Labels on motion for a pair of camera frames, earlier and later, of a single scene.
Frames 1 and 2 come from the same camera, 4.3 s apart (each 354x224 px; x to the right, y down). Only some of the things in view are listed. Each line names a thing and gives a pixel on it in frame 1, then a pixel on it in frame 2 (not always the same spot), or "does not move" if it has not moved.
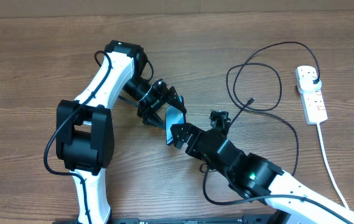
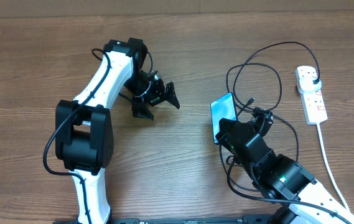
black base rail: [262, 219] does not move
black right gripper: [191, 130] -> [223, 140]
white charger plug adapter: [307, 86] does not move
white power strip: [313, 106] does not move
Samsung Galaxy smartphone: [173, 116] -> [223, 107]
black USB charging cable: [247, 106] does not move
